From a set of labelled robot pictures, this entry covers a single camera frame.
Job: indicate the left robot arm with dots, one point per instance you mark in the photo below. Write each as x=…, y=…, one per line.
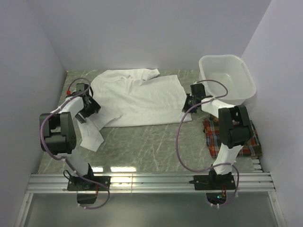
x=57, y=133

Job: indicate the white plastic basin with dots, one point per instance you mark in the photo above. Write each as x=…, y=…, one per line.
x=231, y=71

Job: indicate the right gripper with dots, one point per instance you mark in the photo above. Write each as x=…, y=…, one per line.
x=186, y=107

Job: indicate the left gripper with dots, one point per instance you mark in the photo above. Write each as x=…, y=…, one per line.
x=94, y=107

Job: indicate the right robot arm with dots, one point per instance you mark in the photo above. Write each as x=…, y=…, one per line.
x=234, y=124

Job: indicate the white long sleeve shirt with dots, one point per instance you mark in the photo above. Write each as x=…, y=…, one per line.
x=129, y=98

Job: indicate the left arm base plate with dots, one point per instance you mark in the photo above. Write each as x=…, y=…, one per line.
x=78, y=184

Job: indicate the folded plaid shirt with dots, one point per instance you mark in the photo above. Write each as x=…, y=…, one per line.
x=213, y=141

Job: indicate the aluminium mounting rail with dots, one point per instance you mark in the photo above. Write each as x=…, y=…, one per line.
x=155, y=183

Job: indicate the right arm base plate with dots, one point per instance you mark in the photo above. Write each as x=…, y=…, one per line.
x=212, y=183

